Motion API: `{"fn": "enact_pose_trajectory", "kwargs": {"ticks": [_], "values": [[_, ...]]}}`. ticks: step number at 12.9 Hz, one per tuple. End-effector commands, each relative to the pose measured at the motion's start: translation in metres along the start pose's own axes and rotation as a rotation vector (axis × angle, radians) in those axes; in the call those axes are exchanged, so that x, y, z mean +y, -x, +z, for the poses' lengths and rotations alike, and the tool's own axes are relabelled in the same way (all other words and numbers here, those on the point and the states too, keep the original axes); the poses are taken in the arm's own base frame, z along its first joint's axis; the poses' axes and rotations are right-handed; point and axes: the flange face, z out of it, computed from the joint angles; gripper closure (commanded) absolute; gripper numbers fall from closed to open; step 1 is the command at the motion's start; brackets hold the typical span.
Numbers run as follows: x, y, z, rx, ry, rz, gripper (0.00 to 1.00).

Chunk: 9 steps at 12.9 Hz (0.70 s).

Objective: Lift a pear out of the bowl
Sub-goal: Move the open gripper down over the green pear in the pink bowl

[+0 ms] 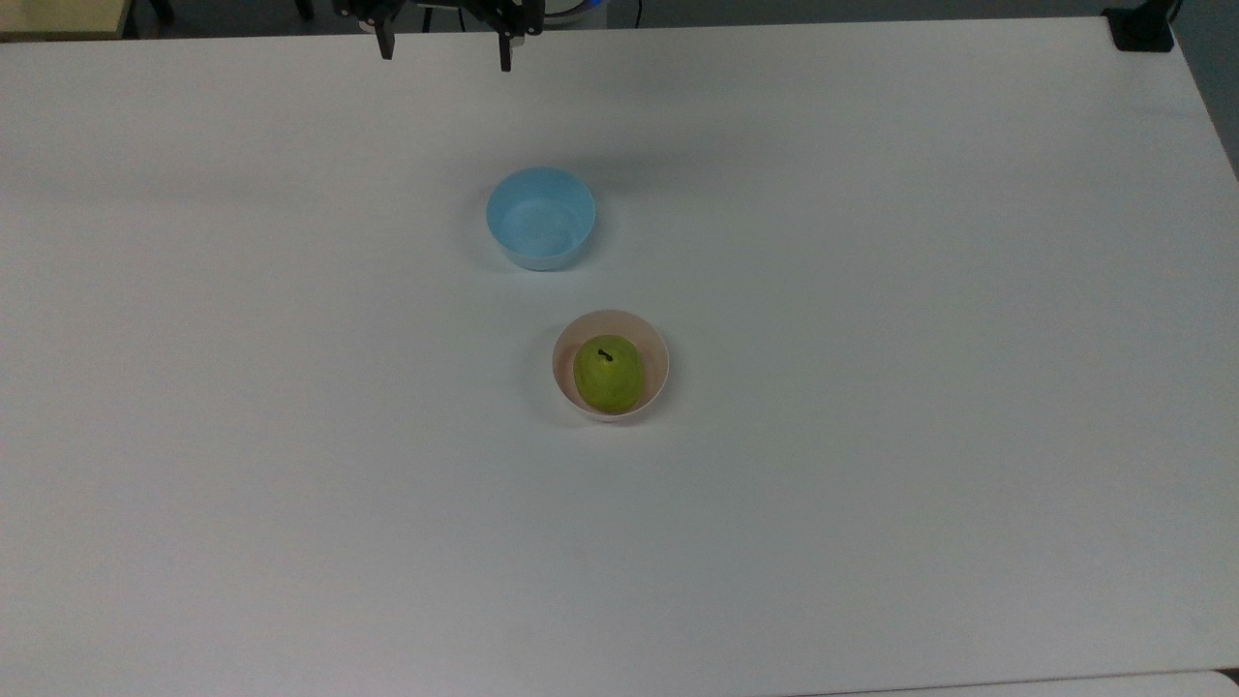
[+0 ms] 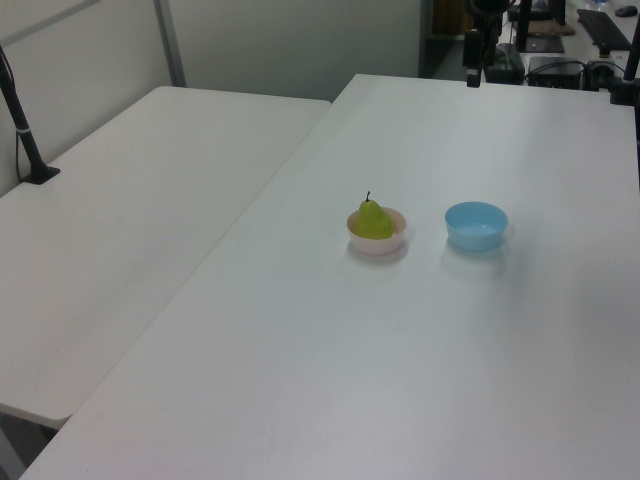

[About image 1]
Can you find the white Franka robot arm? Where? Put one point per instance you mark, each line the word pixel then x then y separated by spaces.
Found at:
pixel 573 8

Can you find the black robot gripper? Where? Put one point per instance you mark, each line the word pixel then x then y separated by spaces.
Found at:
pixel 440 10

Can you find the black clamped camera pole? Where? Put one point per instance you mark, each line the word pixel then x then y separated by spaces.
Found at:
pixel 1140 27

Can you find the blue plastic bowl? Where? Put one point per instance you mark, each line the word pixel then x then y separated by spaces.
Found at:
pixel 540 218

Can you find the pink plastic bowl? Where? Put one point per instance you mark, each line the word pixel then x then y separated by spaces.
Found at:
pixel 658 363

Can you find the light wooden table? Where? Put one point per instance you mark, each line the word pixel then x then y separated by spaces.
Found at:
pixel 58 15

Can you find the green pear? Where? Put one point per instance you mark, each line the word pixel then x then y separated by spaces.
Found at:
pixel 608 378

